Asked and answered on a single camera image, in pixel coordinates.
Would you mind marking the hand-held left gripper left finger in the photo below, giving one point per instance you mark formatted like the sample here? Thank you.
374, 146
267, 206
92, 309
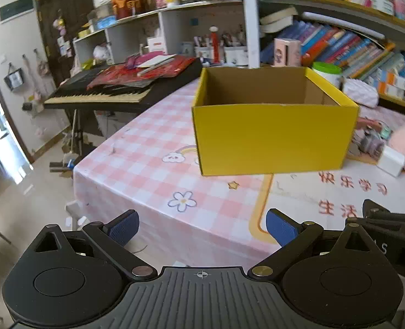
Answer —
125, 227

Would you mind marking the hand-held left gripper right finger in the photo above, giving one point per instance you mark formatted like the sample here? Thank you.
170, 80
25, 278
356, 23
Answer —
280, 228

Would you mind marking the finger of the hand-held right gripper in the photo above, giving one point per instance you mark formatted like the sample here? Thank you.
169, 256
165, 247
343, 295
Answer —
377, 210
384, 227

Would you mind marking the yellow cardboard box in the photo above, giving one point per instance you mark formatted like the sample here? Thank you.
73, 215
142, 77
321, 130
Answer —
271, 137

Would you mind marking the white charger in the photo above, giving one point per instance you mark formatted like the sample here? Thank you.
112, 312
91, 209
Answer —
391, 161

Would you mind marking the green correction tape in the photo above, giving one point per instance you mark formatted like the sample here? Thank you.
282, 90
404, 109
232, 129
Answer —
385, 132

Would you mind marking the pink checkered tablecloth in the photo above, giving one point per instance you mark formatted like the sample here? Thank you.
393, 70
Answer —
147, 150

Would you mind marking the black keyboard stand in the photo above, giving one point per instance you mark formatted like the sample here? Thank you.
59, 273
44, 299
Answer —
75, 126

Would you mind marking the white quilted purse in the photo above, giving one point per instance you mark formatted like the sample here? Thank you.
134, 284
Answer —
360, 93

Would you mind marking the orange and blue box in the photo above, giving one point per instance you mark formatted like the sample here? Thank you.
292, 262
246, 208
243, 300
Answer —
396, 80
389, 92

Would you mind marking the green lid wipes canister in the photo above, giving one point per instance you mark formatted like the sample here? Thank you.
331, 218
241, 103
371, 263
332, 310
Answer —
327, 73

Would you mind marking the black electronic keyboard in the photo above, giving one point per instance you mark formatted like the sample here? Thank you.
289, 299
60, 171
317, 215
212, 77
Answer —
175, 87

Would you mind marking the pile of red packets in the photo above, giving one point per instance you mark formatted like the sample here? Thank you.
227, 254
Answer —
134, 75

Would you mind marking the row of colourful books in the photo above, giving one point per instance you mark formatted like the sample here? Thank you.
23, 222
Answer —
339, 48

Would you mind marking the pink cartoon tumbler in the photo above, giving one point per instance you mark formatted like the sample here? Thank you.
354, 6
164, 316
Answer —
286, 52

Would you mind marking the white pen holder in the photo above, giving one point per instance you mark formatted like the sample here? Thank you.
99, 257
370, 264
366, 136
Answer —
203, 53
235, 54

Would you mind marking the grey hanging bag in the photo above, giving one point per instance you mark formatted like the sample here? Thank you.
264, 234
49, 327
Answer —
14, 79

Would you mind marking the white foam tube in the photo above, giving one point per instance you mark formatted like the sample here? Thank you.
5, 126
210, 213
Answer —
343, 23

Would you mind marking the red and white rocket toy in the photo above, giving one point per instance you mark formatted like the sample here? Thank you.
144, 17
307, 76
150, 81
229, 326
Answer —
214, 44

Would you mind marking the white cubby shelf unit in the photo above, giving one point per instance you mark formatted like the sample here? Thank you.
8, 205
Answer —
175, 24

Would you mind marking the lying stack of books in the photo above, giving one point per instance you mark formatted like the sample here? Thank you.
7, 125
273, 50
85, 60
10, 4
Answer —
278, 19

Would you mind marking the wooden bookshelf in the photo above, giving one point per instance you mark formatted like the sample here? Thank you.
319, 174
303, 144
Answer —
252, 20

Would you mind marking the dark wooden door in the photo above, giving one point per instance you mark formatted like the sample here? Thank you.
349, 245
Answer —
65, 3

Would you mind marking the green wall sign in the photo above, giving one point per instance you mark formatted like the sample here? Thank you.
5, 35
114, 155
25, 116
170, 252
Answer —
16, 9

